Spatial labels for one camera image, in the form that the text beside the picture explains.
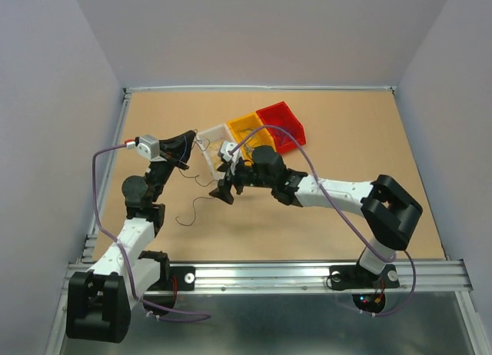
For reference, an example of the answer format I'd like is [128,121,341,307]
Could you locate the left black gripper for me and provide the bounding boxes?
[145,131,194,203]

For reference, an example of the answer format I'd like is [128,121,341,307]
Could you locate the yellow plastic bin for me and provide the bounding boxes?
[226,111,277,158]

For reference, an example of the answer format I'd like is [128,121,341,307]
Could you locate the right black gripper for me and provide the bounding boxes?
[209,156,275,204]

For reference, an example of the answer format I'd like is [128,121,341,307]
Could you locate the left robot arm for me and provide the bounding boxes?
[65,130,195,343]

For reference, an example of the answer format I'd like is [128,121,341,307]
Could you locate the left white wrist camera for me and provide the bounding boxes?
[136,134,160,161]

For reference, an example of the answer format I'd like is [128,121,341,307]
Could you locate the aluminium left rail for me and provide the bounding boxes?
[78,88,131,264]

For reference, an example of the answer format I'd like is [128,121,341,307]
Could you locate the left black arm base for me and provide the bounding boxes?
[148,264,196,291]

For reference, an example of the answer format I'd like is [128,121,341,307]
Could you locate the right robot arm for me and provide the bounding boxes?
[209,142,423,286]

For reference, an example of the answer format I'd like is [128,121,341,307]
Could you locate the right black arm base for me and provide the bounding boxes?
[325,264,400,291]

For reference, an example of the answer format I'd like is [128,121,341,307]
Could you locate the red plastic bin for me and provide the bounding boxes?
[256,101,307,154]

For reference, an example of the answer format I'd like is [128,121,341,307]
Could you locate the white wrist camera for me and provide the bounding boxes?
[136,134,160,161]
[217,141,239,174]

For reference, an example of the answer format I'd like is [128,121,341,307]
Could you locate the aluminium back rail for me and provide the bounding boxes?
[124,85,397,94]

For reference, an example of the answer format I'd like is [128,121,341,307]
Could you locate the aluminium rail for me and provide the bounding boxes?
[124,85,397,94]
[78,88,131,264]
[61,259,474,295]

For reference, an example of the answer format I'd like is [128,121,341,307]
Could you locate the purple wires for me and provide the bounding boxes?
[268,116,301,147]

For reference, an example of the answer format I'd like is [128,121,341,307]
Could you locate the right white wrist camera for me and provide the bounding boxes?
[217,141,239,174]

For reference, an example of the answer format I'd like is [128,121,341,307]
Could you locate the metal front plate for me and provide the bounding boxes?
[60,292,474,354]

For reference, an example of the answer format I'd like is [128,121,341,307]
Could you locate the blue wire bundle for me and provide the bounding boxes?
[175,134,222,227]

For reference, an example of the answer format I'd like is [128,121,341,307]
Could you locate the white plastic bin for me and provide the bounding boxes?
[197,123,242,180]

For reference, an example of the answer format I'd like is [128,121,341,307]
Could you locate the aluminium front rail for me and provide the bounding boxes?
[61,259,474,295]

